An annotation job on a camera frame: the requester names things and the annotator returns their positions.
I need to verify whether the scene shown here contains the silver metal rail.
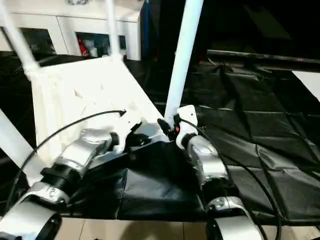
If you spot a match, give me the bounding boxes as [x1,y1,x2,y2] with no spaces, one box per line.
[207,49,320,66]

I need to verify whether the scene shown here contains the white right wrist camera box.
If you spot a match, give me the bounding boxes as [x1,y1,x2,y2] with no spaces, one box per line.
[173,105,199,150]

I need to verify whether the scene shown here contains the black mat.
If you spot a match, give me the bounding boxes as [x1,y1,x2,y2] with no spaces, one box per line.
[0,50,320,226]

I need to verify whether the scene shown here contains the white cabinet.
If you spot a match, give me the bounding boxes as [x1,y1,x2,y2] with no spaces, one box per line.
[0,0,143,61]

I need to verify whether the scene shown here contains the white plastic table top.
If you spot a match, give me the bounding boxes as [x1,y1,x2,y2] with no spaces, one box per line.
[24,54,173,186]

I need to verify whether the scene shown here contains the white plastic table leg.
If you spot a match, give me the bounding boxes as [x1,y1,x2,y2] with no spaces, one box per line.
[0,107,38,183]
[104,0,124,62]
[164,0,205,126]
[0,0,40,73]

